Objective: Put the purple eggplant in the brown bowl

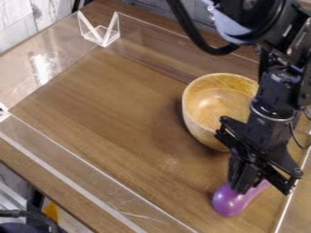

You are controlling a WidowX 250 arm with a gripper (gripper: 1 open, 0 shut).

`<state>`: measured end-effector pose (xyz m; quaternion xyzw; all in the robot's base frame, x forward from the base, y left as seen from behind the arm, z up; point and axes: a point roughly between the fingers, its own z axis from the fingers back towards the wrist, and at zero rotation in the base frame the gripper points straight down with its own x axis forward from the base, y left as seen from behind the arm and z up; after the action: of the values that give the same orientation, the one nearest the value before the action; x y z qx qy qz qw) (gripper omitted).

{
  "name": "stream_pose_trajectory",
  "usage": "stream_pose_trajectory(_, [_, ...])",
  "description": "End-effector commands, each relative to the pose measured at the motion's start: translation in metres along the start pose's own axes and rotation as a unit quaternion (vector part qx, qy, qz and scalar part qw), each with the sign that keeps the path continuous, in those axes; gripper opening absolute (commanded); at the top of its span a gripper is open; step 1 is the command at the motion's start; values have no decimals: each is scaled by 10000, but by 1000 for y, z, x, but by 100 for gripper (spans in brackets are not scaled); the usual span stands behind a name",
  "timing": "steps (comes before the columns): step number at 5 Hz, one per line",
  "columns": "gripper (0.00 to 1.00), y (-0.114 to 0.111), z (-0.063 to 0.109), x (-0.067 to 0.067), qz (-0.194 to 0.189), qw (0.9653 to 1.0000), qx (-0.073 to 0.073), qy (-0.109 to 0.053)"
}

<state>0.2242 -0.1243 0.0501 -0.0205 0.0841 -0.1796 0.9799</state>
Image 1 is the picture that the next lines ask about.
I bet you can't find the brown wooden bowl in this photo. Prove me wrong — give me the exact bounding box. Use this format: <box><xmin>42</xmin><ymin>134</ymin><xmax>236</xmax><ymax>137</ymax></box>
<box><xmin>181</xmin><ymin>73</ymin><xmax>258</xmax><ymax>152</ymax></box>

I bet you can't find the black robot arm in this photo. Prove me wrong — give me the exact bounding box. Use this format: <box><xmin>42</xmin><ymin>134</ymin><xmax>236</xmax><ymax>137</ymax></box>
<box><xmin>209</xmin><ymin>0</ymin><xmax>311</xmax><ymax>194</ymax></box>

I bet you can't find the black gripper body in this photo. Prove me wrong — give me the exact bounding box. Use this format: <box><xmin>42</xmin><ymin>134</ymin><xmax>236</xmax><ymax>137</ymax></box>
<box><xmin>212</xmin><ymin>104</ymin><xmax>304</xmax><ymax>197</ymax></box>

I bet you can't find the clear acrylic corner bracket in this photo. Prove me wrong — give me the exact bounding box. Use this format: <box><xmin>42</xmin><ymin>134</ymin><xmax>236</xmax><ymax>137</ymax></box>
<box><xmin>76</xmin><ymin>12</ymin><xmax>120</xmax><ymax>47</ymax></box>

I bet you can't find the clear acrylic tray wall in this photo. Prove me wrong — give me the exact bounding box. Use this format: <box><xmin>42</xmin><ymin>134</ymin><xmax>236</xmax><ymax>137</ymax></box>
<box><xmin>0</xmin><ymin>4</ymin><xmax>311</xmax><ymax>233</ymax></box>

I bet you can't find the purple toy eggplant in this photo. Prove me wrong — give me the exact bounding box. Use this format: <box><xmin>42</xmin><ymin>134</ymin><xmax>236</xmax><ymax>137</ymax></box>
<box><xmin>212</xmin><ymin>180</ymin><xmax>269</xmax><ymax>218</ymax></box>

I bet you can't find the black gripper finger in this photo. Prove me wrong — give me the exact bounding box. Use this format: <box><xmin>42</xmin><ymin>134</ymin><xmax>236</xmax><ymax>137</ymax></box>
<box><xmin>241</xmin><ymin>164</ymin><xmax>268</xmax><ymax>195</ymax></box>
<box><xmin>226</xmin><ymin>149</ymin><xmax>248</xmax><ymax>193</ymax></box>

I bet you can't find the black cable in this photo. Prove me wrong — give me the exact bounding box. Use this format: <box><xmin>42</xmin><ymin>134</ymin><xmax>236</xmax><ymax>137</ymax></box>
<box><xmin>165</xmin><ymin>0</ymin><xmax>241</xmax><ymax>56</ymax></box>

